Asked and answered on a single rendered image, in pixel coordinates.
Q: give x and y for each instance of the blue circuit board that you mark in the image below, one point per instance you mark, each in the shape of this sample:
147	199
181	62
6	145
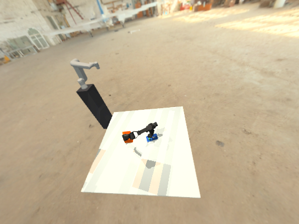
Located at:
154	137

